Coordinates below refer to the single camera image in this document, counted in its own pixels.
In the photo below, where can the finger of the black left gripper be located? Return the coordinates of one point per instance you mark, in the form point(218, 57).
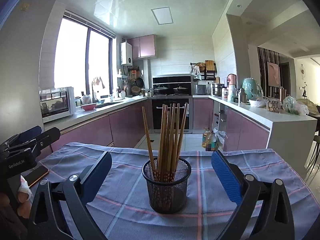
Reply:
point(37, 144)
point(21, 137)

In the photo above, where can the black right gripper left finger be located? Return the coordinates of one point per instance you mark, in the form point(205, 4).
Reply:
point(47, 220)

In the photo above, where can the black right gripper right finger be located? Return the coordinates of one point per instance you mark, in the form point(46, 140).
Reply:
point(275, 220)

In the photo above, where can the bamboo chopstick red patterned end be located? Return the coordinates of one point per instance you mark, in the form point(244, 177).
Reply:
point(146, 129)

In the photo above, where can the white kitchen counter island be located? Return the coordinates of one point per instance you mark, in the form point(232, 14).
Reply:
point(251, 128)

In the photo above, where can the left hand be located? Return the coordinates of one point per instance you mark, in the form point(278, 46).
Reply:
point(23, 195)

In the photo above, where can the smartphone on table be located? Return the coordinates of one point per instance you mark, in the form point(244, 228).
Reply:
point(35, 175)

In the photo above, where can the grey plaid tablecloth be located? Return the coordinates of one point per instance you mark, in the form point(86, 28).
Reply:
point(134, 194)

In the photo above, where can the white countertop oven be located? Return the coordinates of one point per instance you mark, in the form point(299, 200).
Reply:
point(56, 103)

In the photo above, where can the pink bowl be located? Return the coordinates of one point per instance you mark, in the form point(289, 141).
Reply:
point(88, 107)

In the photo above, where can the black mesh utensil holder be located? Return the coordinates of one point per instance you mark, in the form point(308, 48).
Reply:
point(170, 196)

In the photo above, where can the cooking oil bottle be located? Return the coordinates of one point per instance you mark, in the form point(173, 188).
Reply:
point(206, 137)

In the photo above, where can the teal round appliance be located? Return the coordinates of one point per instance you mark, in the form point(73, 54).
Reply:
point(252, 88)

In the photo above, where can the black cooking pot left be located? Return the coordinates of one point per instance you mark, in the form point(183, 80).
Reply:
point(160, 90)

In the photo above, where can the black cooking pot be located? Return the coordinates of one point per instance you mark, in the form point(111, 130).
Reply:
point(160, 90)
point(181, 90)

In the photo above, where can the white water heater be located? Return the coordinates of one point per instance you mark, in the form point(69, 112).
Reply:
point(125, 54)

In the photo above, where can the steel stock pot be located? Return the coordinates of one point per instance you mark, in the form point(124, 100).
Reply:
point(217, 89)

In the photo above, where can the black cooking pot right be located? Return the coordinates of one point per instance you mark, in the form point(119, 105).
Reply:
point(181, 90)

